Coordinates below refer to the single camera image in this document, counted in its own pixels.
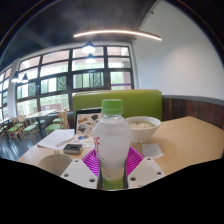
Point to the group of pendant lamps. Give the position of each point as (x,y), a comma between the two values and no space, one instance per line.
(88,47)

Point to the white paper receipt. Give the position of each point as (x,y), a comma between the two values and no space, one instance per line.
(152,150)

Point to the group of wooden chairs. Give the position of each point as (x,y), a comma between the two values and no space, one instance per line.
(28,128)

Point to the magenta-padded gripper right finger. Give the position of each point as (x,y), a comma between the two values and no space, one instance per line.
(146,170)

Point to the green upholstered bench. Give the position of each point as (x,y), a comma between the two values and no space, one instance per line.
(140,103)

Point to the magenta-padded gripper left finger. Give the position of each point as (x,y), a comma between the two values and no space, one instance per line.
(78,173)

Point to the clear green-capped drink bottle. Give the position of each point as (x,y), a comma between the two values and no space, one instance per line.
(111,143)

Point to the black framed grid window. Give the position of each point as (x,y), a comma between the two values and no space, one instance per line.
(56,76)

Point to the light wooden dining table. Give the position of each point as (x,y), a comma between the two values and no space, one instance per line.
(41,113)

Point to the white paper sheet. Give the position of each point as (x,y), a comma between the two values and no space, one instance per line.
(55,138)

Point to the white bowl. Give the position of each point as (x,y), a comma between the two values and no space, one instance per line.
(145,130)

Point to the long linear hanging light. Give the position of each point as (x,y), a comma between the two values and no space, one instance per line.
(116,32)

